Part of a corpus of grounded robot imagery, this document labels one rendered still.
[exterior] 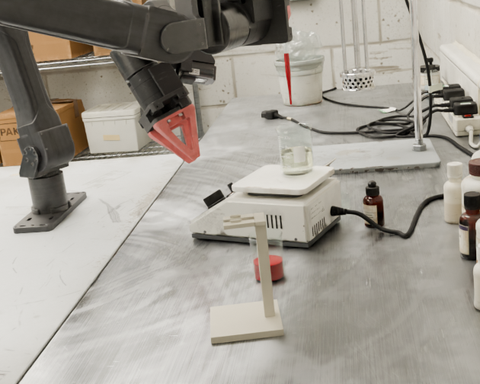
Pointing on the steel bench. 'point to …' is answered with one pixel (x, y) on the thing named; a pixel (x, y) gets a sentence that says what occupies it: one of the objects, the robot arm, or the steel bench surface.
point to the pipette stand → (244, 332)
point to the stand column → (416, 77)
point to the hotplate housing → (276, 215)
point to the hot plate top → (282, 187)
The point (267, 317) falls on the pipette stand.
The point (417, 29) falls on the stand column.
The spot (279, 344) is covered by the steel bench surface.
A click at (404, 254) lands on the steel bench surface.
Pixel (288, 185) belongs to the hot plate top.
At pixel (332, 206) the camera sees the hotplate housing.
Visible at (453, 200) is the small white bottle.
